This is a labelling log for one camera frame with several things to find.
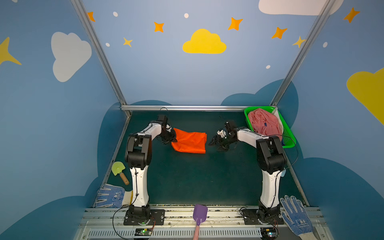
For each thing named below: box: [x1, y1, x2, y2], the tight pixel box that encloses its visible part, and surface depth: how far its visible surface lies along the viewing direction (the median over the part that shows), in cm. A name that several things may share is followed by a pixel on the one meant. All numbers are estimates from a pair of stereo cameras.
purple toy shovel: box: [193, 204, 208, 240], surface depth 76 cm
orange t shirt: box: [171, 128, 208, 154], surface depth 103 cm
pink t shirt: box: [248, 108, 283, 142], surface depth 106 cm
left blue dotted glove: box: [93, 183, 126, 208], surface depth 82 cm
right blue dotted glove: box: [280, 195, 317, 240], surface depth 76 cm
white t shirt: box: [272, 107, 284, 135], surface depth 109 cm
